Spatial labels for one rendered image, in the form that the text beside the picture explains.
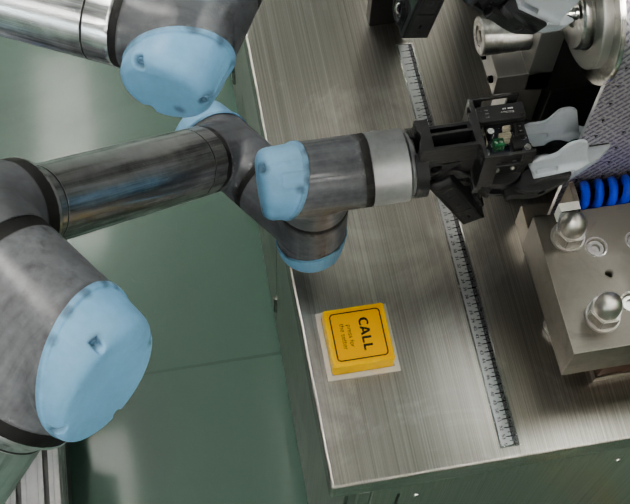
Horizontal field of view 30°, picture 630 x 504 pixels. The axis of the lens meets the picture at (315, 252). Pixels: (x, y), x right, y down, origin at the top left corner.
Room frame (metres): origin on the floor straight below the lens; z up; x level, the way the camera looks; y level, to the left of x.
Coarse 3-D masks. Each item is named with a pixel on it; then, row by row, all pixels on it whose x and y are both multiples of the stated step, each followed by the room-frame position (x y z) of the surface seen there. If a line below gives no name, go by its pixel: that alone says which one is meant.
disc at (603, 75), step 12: (624, 0) 0.69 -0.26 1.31; (624, 12) 0.68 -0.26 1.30; (624, 24) 0.67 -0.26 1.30; (624, 36) 0.67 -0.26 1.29; (612, 48) 0.67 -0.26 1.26; (612, 60) 0.66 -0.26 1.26; (588, 72) 0.69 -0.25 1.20; (600, 72) 0.67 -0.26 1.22; (612, 72) 0.66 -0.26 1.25; (600, 84) 0.67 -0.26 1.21
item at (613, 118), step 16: (608, 96) 0.67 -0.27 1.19; (624, 96) 0.67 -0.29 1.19; (592, 112) 0.67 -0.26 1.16; (608, 112) 0.67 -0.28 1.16; (624, 112) 0.68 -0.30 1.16; (592, 128) 0.67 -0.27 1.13; (608, 128) 0.67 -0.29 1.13; (624, 128) 0.68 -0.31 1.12; (592, 144) 0.67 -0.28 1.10; (624, 144) 0.68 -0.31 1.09; (608, 160) 0.68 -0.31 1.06; (624, 160) 0.68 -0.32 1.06; (576, 176) 0.67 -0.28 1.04; (592, 176) 0.68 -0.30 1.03; (608, 176) 0.68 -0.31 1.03
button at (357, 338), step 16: (336, 320) 0.53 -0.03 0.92; (352, 320) 0.53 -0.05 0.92; (368, 320) 0.53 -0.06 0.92; (384, 320) 0.54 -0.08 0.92; (336, 336) 0.51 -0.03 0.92; (352, 336) 0.51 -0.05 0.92; (368, 336) 0.52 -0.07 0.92; (384, 336) 0.52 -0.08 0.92; (336, 352) 0.49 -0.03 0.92; (352, 352) 0.50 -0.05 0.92; (368, 352) 0.50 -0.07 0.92; (384, 352) 0.50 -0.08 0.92; (336, 368) 0.48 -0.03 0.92; (352, 368) 0.48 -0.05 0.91; (368, 368) 0.48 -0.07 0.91
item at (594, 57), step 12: (600, 0) 0.70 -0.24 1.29; (612, 0) 0.70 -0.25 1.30; (600, 12) 0.69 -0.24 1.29; (612, 12) 0.69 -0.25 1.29; (600, 24) 0.69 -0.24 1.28; (612, 24) 0.68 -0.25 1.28; (600, 36) 0.68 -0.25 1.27; (612, 36) 0.68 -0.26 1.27; (588, 48) 0.70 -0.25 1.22; (600, 48) 0.67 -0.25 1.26; (576, 60) 0.70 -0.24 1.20; (588, 60) 0.68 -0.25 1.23; (600, 60) 0.67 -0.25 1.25
